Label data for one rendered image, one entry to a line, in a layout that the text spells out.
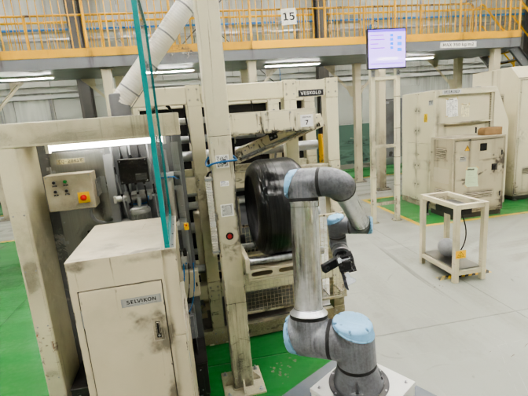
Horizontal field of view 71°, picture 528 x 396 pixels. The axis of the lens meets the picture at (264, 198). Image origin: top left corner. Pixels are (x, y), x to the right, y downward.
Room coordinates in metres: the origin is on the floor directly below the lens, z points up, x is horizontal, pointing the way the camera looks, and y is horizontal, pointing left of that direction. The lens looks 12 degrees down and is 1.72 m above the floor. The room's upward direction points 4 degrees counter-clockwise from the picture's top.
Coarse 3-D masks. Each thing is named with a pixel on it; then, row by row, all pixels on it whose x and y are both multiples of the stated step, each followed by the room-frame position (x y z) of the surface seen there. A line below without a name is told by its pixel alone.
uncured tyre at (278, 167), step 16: (256, 160) 2.25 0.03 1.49; (272, 160) 2.21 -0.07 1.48; (288, 160) 2.20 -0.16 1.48; (256, 176) 2.10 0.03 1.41; (272, 176) 2.06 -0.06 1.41; (256, 192) 2.05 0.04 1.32; (272, 192) 2.00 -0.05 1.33; (256, 208) 2.52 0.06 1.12; (272, 208) 1.97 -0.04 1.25; (288, 208) 1.98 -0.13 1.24; (256, 224) 2.47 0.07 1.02; (272, 224) 1.97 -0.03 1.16; (288, 224) 1.98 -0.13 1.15; (256, 240) 2.22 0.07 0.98; (272, 240) 2.00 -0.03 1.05; (288, 240) 2.02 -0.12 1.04
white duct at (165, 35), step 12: (180, 0) 2.37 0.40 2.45; (168, 12) 2.38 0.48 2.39; (180, 12) 2.37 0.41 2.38; (192, 12) 2.42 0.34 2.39; (168, 24) 2.35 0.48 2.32; (180, 24) 2.38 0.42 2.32; (156, 36) 2.34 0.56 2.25; (168, 36) 2.35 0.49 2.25; (156, 48) 2.33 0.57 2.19; (168, 48) 2.39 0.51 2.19; (156, 60) 2.35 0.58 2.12; (132, 72) 2.31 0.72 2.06; (120, 84) 2.30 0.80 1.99; (132, 84) 2.30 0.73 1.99; (132, 96) 2.31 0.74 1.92
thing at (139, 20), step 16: (144, 16) 1.77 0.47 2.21; (144, 32) 1.69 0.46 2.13; (144, 48) 1.54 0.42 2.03; (144, 64) 1.36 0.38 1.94; (144, 80) 1.36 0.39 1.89; (144, 96) 1.36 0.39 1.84; (160, 144) 1.86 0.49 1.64; (160, 160) 1.65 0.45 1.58; (160, 176) 1.50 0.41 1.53; (160, 192) 1.36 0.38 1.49; (160, 208) 1.36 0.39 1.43
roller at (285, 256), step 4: (288, 252) 2.14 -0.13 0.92; (260, 256) 2.11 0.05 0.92; (264, 256) 2.10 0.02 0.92; (268, 256) 2.10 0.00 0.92; (272, 256) 2.11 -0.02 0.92; (276, 256) 2.11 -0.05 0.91; (280, 256) 2.11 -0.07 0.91; (284, 256) 2.11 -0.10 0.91; (288, 256) 2.12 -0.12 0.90; (252, 260) 2.08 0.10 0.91; (256, 260) 2.08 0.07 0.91; (260, 260) 2.08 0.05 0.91; (264, 260) 2.09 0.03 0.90; (268, 260) 2.09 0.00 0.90; (272, 260) 2.10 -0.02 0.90; (276, 260) 2.10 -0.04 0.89; (280, 260) 2.11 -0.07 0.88; (252, 264) 2.07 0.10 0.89; (256, 264) 2.08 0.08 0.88
